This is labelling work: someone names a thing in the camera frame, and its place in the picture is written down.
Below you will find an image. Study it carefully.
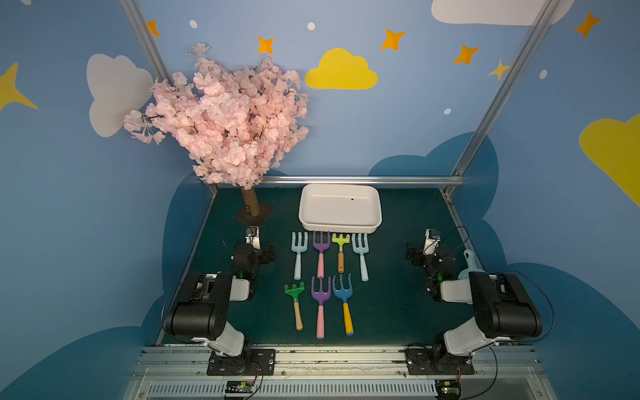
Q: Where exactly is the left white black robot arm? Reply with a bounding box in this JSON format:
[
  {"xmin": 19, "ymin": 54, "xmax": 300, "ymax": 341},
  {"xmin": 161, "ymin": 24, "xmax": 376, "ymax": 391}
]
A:
[{"xmin": 162, "ymin": 243, "xmax": 276, "ymax": 358}]

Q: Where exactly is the right control board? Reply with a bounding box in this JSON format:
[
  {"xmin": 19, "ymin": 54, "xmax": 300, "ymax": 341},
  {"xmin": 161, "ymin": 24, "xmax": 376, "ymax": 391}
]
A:
[{"xmin": 435, "ymin": 380, "xmax": 461, "ymax": 400}]

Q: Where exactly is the pink cherry blossom tree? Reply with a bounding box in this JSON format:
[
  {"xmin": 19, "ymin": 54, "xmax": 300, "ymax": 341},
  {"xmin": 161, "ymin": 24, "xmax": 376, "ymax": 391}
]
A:
[{"xmin": 123, "ymin": 43, "xmax": 309, "ymax": 221}]

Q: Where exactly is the light blue fork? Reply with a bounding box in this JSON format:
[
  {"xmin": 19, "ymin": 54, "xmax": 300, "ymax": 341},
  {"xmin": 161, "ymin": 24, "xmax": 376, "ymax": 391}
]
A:
[
  {"xmin": 291, "ymin": 232, "xmax": 308, "ymax": 281},
  {"xmin": 351, "ymin": 233, "xmax": 369, "ymax": 282}
]

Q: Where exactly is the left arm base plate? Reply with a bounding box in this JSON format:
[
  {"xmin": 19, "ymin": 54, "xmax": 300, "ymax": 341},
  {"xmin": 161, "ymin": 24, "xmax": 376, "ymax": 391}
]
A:
[{"xmin": 206, "ymin": 348, "xmax": 276, "ymax": 376}]

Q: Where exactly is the purple rake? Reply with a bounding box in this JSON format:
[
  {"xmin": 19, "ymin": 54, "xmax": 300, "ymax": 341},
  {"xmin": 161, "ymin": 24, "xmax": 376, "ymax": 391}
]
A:
[{"xmin": 311, "ymin": 277, "xmax": 333, "ymax": 339}]

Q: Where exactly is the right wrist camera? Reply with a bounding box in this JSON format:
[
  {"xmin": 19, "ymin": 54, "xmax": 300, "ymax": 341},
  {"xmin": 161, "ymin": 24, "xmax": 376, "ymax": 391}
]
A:
[{"xmin": 423, "ymin": 229, "xmax": 441, "ymax": 255}]

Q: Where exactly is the aluminium rail front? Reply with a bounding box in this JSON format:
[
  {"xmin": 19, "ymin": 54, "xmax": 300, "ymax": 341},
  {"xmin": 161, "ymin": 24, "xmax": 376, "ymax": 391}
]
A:
[{"xmin": 124, "ymin": 345, "xmax": 557, "ymax": 399}]

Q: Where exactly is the purple fork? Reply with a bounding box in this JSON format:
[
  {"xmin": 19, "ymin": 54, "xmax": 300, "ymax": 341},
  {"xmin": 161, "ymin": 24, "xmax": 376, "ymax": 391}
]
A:
[{"xmin": 313, "ymin": 231, "xmax": 331, "ymax": 278}]

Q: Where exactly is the white plastic storage box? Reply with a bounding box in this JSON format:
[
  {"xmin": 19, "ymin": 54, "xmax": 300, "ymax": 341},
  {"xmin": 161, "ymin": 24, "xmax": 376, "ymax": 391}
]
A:
[{"xmin": 298, "ymin": 183, "xmax": 383, "ymax": 233}]

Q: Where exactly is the left control board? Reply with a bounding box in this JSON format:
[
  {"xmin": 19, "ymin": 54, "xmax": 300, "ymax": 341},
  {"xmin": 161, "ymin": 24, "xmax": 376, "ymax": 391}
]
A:
[{"xmin": 224, "ymin": 381, "xmax": 258, "ymax": 397}]

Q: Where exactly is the aluminium frame back bar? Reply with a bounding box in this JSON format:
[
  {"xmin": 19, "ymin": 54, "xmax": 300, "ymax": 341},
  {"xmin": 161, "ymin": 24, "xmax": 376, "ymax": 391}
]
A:
[{"xmin": 262, "ymin": 176, "xmax": 464, "ymax": 187}]

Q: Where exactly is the lime fork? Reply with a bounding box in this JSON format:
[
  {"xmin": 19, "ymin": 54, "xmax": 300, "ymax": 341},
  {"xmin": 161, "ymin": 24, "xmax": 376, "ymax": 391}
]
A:
[{"xmin": 332, "ymin": 233, "xmax": 351, "ymax": 274}]

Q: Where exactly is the control board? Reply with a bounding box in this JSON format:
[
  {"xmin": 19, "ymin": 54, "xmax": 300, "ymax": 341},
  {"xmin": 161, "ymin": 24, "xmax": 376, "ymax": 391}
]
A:
[
  {"xmin": 224, "ymin": 381, "xmax": 258, "ymax": 397},
  {"xmin": 435, "ymin": 380, "xmax": 461, "ymax": 400}
]

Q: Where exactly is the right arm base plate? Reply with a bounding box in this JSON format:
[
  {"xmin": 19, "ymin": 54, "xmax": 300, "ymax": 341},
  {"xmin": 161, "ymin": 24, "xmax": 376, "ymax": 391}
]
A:
[{"xmin": 405, "ymin": 347, "xmax": 475, "ymax": 376}]

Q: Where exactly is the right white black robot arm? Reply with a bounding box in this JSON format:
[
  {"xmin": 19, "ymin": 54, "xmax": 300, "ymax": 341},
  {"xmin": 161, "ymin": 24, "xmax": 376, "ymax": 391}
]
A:
[{"xmin": 406, "ymin": 243, "xmax": 543, "ymax": 369}]

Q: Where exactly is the blue rake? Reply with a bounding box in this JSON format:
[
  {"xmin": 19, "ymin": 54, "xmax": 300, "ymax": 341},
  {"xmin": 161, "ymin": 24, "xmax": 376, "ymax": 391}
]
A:
[{"xmin": 333, "ymin": 273, "xmax": 354, "ymax": 336}]

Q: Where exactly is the light blue dustpan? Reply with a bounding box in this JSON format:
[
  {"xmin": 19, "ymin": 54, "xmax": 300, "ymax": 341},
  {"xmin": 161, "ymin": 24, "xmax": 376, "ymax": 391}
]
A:
[{"xmin": 458, "ymin": 249, "xmax": 486, "ymax": 280}]

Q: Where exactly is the green rake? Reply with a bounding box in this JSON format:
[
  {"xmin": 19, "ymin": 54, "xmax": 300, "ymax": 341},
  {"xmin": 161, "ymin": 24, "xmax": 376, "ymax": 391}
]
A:
[{"xmin": 283, "ymin": 282, "xmax": 305, "ymax": 331}]

